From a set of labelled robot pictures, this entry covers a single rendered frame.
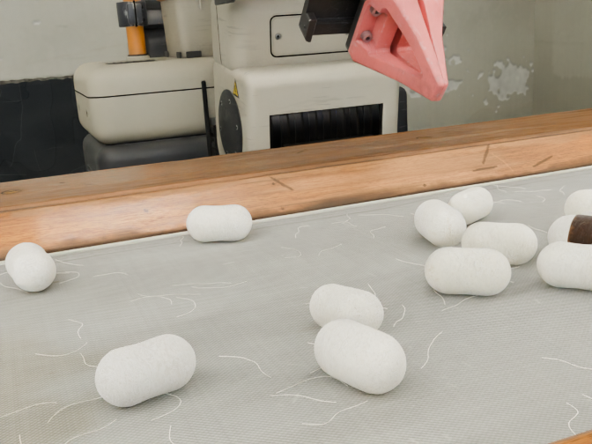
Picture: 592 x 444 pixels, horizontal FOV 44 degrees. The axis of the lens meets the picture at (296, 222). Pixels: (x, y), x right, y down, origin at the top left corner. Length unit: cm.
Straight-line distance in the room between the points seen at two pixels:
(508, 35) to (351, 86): 199
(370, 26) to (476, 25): 237
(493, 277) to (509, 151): 26
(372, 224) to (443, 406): 21
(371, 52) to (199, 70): 75
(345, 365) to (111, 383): 7
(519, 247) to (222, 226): 16
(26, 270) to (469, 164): 31
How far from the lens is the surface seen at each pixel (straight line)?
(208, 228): 41
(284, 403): 24
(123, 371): 24
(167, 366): 24
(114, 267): 39
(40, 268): 36
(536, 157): 57
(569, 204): 42
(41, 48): 233
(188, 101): 121
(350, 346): 24
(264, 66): 98
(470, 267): 31
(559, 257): 32
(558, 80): 291
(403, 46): 50
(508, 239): 35
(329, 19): 50
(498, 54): 291
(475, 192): 43
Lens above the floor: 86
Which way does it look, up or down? 15 degrees down
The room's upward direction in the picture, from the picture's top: 4 degrees counter-clockwise
